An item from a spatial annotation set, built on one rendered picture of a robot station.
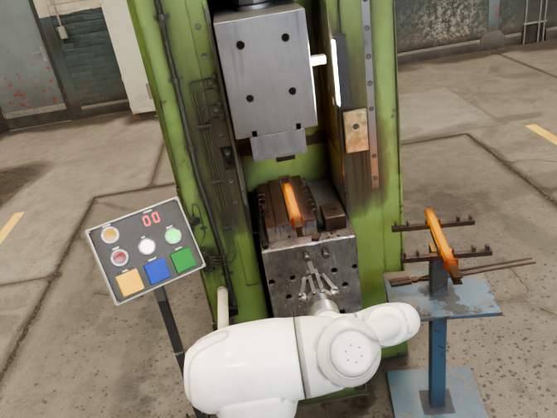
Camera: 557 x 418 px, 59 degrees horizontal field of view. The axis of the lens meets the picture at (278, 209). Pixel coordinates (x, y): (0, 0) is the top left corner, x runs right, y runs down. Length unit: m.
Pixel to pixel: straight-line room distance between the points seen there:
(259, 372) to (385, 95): 1.42
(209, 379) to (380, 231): 1.55
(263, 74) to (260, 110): 0.13
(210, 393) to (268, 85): 1.18
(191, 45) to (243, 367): 1.31
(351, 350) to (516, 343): 2.17
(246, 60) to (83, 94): 6.54
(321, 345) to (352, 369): 0.06
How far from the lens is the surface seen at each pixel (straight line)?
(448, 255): 1.82
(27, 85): 8.38
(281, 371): 0.80
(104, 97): 8.09
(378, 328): 1.18
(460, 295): 2.08
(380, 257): 2.32
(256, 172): 2.38
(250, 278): 2.27
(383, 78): 1.99
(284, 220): 1.98
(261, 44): 1.72
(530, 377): 2.75
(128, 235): 1.83
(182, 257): 1.84
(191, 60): 1.87
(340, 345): 0.77
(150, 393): 2.85
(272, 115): 1.78
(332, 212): 2.01
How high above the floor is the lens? 1.97
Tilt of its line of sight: 28 degrees down
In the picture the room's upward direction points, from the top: 9 degrees counter-clockwise
